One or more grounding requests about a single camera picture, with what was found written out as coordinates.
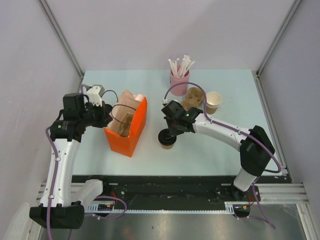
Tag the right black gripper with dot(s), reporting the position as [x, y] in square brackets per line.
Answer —
[173, 132]

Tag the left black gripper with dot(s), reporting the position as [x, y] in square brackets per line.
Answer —
[105, 117]

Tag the black plastic cup lid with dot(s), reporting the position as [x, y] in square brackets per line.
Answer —
[164, 137]

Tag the brown paper coffee cup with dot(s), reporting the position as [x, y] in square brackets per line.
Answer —
[167, 146]

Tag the orange paper bag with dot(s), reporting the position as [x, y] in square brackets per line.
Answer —
[127, 103]

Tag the brown pulp cup carrier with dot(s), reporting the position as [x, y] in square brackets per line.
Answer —
[193, 99]
[126, 124]

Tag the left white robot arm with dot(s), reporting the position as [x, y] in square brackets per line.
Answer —
[58, 208]

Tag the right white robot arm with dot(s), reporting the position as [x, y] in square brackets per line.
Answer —
[253, 144]

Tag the pink straw holder cup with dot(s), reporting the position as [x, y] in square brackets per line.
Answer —
[181, 89]

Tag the stack of brown paper cups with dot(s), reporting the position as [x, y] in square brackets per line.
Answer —
[213, 101]

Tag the white wrapped straws bundle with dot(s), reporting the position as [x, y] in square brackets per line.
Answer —
[181, 70]

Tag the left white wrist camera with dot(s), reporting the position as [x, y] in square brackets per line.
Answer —
[94, 94]

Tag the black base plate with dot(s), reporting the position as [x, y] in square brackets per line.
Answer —
[127, 187]

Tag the white cable duct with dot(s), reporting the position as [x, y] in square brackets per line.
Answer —
[208, 207]

